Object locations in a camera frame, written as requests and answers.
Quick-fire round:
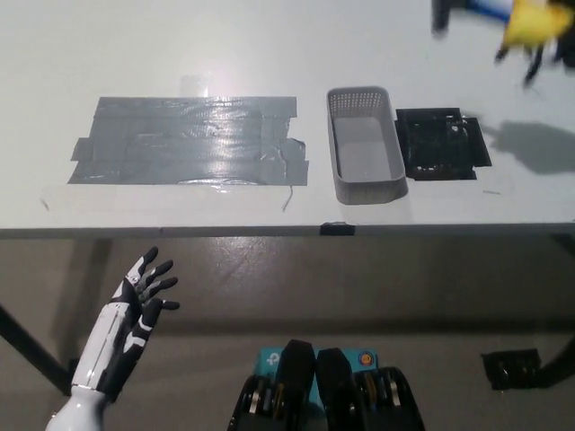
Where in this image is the hammer with yellow sponge grip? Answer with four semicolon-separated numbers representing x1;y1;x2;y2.
430;0;575;47

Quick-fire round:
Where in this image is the black table clamp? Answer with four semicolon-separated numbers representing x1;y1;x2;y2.
319;222;356;237

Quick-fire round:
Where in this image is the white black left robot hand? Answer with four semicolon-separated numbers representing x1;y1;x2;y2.
70;245;181;403

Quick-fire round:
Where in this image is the grey perforated plastic basket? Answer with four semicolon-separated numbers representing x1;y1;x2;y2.
326;85;409;206

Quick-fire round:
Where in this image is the grey duct tape patch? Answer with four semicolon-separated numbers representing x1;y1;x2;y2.
66;94;311;188

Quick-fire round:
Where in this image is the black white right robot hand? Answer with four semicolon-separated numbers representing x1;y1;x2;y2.
493;35;575;87

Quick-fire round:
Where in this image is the long clear tape strip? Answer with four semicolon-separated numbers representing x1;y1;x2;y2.
40;183;293;213

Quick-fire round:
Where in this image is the black table leg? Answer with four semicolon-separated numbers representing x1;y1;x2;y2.
541;334;575;388
0;304;73;399

